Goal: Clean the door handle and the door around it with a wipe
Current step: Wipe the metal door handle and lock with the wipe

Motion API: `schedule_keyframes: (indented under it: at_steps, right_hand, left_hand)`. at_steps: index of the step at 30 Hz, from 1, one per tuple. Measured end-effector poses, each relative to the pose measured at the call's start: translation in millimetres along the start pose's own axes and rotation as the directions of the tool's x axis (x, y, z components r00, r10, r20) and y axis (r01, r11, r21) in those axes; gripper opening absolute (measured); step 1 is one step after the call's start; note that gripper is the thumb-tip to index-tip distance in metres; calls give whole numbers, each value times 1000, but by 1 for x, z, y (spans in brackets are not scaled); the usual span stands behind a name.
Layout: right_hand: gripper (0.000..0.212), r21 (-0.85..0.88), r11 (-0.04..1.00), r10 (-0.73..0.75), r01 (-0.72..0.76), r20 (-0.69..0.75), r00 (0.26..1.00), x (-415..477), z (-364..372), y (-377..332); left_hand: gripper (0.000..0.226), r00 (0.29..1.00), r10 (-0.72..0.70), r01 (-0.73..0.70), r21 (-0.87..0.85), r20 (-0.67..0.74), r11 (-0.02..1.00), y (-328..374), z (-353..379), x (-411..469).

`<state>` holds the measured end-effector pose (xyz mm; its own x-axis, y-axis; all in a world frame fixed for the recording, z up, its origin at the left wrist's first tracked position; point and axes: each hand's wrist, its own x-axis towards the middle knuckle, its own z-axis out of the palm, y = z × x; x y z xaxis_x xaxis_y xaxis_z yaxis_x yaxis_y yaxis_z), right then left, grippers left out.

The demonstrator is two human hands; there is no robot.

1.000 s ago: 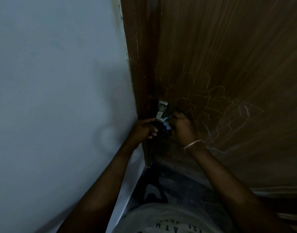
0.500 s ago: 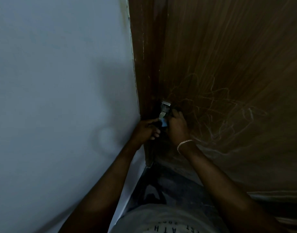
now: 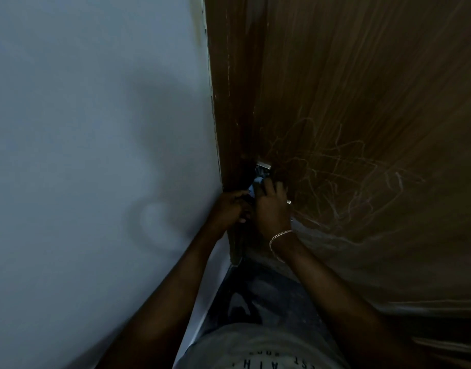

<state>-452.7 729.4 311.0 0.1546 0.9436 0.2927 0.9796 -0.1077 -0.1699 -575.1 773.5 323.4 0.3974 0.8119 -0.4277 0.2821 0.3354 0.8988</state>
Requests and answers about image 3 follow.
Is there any person's right hand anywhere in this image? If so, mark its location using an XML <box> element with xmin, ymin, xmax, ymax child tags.
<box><xmin>253</xmin><ymin>178</ymin><xmax>294</xmax><ymax>240</ymax></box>

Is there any person's left hand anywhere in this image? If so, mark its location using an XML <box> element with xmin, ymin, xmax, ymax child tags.
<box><xmin>209</xmin><ymin>190</ymin><xmax>253</xmax><ymax>235</ymax></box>

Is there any person's left forearm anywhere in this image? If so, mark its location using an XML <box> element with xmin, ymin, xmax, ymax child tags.
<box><xmin>96</xmin><ymin>226</ymin><xmax>225</xmax><ymax>369</ymax></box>

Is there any person's right forearm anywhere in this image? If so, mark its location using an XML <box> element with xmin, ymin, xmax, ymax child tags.
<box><xmin>273</xmin><ymin>232</ymin><xmax>432</xmax><ymax>369</ymax></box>

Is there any brown wooden door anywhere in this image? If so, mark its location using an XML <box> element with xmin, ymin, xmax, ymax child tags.
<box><xmin>255</xmin><ymin>0</ymin><xmax>471</xmax><ymax>317</ymax></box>

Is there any person's grey printed shirt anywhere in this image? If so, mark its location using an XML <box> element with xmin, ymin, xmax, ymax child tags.
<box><xmin>174</xmin><ymin>323</ymin><xmax>349</xmax><ymax>369</ymax></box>

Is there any gold chain bracelet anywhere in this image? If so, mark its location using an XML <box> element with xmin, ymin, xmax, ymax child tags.
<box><xmin>269</xmin><ymin>229</ymin><xmax>294</xmax><ymax>263</ymax></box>

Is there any brown wooden door frame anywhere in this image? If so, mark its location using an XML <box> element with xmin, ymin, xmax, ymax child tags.
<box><xmin>203</xmin><ymin>0</ymin><xmax>269</xmax><ymax>265</ymax></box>

